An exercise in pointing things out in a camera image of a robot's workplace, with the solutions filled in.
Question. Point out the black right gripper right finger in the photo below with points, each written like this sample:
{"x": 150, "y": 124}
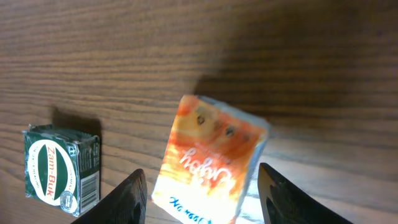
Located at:
{"x": 283, "y": 202}

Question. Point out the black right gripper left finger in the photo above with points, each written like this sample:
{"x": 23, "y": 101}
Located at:
{"x": 126, "y": 204}

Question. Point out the dark green round-logo box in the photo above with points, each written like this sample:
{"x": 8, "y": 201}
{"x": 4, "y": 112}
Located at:
{"x": 62, "y": 168}

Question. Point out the orange tissue pack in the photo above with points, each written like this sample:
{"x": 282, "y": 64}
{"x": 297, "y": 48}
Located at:
{"x": 209, "y": 160}

